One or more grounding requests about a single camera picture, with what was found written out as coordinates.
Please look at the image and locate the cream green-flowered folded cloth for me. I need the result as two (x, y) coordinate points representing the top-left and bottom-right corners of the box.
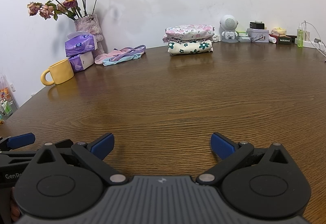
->
(167, 41), (213, 55)

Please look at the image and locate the green spray bottle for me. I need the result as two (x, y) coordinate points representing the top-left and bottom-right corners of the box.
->
(297, 23), (305, 48)

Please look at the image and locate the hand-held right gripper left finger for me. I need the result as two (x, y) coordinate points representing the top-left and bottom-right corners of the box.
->
(31, 133), (128, 186)

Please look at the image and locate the black labelled box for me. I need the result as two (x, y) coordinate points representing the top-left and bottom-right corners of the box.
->
(276, 36), (297, 45)

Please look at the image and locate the white astronaut speaker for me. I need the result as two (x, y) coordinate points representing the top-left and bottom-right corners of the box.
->
(220, 14), (240, 43)

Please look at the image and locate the grey tin box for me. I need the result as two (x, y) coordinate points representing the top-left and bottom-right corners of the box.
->
(247, 28), (270, 43)

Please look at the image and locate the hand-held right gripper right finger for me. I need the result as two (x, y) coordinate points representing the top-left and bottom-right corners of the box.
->
(196, 132), (296, 186)

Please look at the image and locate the pink floral folded cloth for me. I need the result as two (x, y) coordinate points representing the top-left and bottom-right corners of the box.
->
(162, 24), (215, 43)

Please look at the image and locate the pink blue purple-trimmed vest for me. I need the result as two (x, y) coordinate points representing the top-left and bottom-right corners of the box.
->
(94, 45), (146, 66)

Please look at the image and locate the white power strip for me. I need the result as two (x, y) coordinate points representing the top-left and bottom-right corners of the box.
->
(295, 38), (326, 51)

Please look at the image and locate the purple tissue pack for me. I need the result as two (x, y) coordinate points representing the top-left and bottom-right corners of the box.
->
(68, 51), (95, 73)
(65, 31), (98, 57)

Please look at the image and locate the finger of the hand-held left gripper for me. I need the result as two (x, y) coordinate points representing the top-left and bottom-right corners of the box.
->
(0, 133), (36, 152)
(51, 139), (74, 149)

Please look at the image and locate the clear acrylic organizer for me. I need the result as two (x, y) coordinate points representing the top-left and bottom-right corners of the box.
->
(0, 73), (19, 125)

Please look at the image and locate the yellow mug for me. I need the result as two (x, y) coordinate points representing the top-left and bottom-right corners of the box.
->
(41, 58), (75, 86)

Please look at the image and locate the white cable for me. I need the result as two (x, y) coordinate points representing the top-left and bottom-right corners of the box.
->
(302, 20), (326, 56)

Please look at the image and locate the person's left hand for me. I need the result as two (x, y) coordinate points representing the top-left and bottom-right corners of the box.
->
(10, 188), (22, 222)

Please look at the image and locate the fuzzy pink vase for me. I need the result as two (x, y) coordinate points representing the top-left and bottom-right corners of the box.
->
(74, 13), (105, 60)

